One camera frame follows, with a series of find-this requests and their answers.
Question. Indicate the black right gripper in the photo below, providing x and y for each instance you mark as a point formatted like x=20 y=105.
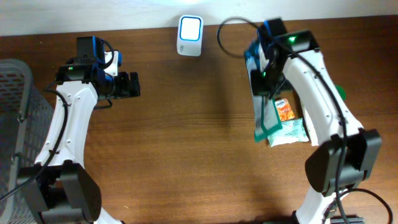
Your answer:
x=263 y=84

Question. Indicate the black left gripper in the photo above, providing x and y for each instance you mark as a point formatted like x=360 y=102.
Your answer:
x=134 y=84

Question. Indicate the orange tissue pack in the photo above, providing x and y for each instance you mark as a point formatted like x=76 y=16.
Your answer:
x=284 y=110

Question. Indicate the green wipes package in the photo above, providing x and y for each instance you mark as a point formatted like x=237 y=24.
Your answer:
x=266 y=118

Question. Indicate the teal tissue pack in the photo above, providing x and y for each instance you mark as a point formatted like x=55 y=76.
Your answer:
x=292 y=131

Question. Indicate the green lid jar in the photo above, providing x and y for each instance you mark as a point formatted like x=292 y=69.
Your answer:
x=341 y=92

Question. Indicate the white long snack pouch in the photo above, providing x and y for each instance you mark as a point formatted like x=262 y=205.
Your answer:
x=309 y=126

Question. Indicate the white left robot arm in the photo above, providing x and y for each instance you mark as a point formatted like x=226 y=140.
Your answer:
x=57 y=188

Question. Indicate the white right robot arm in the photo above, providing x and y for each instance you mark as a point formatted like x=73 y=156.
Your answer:
x=346 y=151

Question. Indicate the white barcode scanner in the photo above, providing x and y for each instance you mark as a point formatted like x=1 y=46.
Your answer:
x=189 y=35

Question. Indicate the grey plastic basket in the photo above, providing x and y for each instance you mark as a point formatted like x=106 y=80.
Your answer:
x=25 y=120

